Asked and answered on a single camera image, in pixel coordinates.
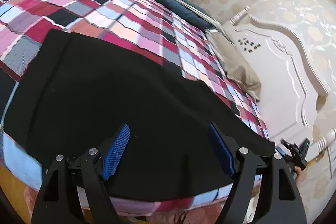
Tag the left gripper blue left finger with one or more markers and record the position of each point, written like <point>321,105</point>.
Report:
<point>112,150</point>

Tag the black pants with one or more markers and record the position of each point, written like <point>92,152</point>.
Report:
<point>77,92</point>

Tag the beige pillow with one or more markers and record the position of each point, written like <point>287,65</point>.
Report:
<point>235,66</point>

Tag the plaid bed sheet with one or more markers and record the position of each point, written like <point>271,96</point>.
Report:
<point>144,26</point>

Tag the person right hand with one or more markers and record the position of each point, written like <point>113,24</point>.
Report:
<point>300,175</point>

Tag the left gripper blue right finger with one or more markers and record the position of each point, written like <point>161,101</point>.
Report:
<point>223,154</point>

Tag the white carved headboard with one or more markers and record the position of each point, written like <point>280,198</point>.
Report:
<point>290,82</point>

